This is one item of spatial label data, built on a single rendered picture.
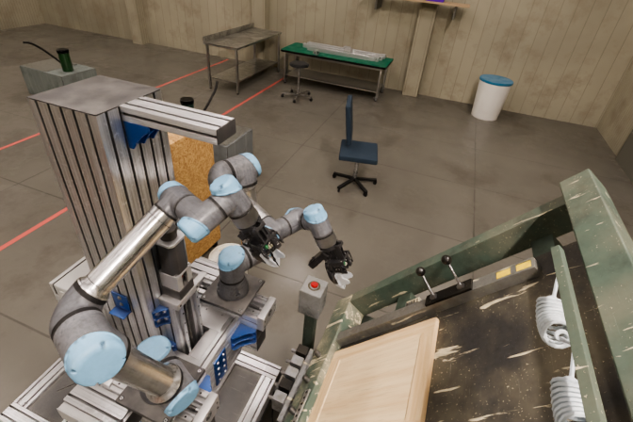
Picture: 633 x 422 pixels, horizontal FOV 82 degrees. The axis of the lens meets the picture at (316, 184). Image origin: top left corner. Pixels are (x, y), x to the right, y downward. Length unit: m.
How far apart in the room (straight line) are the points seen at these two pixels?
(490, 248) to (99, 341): 1.33
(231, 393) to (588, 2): 7.57
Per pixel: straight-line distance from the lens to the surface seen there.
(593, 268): 1.15
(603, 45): 8.24
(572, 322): 0.82
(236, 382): 2.55
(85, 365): 1.05
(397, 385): 1.41
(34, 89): 7.78
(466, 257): 1.65
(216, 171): 1.51
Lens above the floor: 2.44
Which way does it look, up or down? 33 degrees down
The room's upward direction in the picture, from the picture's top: 5 degrees clockwise
